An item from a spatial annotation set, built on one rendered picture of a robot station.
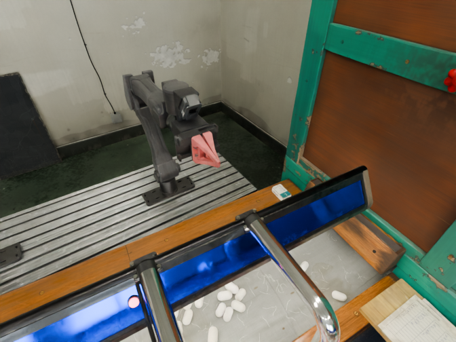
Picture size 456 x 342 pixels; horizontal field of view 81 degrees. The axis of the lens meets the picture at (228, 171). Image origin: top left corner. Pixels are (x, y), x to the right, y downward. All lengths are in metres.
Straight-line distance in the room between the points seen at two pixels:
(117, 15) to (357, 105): 2.02
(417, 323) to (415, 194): 0.28
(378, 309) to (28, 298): 0.82
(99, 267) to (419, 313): 0.77
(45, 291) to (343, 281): 0.75
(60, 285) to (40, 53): 1.85
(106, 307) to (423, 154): 0.62
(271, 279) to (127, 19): 2.14
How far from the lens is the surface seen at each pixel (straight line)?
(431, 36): 0.63
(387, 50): 0.66
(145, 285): 0.33
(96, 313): 0.37
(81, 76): 2.47
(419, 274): 0.80
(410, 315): 0.78
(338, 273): 0.81
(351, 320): 0.74
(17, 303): 0.85
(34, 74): 2.45
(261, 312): 0.72
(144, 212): 1.02
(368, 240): 0.78
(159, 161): 0.95
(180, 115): 0.59
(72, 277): 0.82
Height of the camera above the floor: 1.40
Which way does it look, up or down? 40 degrees down
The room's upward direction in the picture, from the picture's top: straight up
